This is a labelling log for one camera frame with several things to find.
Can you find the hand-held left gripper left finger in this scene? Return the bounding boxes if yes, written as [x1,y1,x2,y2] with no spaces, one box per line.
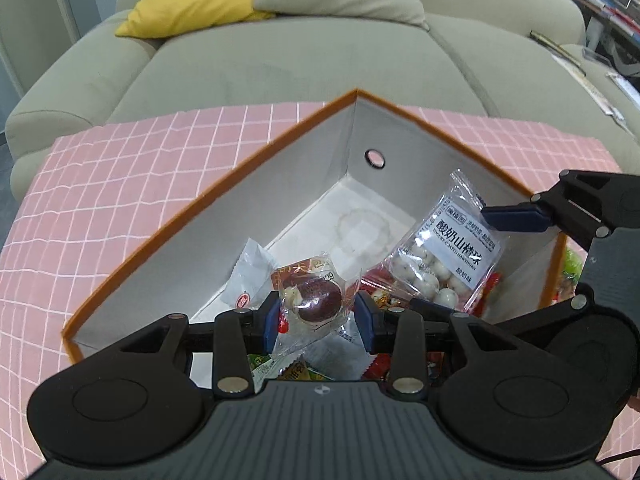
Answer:
[117,291,281,396]

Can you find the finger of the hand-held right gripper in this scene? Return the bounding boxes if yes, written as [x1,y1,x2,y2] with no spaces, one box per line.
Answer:
[482,170,640,249]
[410,294,591,350]

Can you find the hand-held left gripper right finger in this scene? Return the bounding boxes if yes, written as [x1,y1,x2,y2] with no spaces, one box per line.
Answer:
[354,291,525,396]

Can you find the large red snack bag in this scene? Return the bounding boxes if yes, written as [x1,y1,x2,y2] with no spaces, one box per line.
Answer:
[357,266,504,384]

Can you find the clear packet with brown egg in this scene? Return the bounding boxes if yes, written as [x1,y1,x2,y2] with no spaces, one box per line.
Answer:
[270,255,364,362]

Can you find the clear packet of white balls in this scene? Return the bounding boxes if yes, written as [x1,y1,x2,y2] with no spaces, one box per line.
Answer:
[382,169,509,319]

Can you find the orange cardboard box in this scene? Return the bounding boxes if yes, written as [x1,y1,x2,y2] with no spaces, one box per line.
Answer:
[61,89,571,392]

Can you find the green orange snack packet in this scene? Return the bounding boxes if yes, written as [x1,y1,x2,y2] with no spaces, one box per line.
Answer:
[247,352,341,394]

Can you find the white snack packet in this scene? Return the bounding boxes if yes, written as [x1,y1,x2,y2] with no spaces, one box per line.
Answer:
[220,239,279,314]

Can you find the beige paper booklet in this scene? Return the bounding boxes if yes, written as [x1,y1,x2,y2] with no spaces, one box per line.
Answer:
[550,52,627,122]

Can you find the white paper booklet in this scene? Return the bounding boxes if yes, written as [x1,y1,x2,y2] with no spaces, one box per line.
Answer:
[605,72,640,107]

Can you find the dark book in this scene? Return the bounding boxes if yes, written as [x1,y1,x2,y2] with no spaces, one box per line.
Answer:
[530,31,584,68]

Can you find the pink checked tablecloth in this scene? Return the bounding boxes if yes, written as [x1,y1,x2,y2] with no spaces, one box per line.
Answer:
[0,101,640,480]

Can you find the beige sofa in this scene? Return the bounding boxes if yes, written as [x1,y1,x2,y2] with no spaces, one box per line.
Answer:
[5,0,640,191]

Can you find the yellow pillow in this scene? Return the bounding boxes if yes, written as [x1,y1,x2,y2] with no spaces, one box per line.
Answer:
[115,0,274,40]

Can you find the pale door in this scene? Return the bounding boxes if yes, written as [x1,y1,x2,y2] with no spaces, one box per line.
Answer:
[0,0,82,92]

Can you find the white desk frame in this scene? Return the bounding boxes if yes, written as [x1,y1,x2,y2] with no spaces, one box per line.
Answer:
[582,7,640,77]

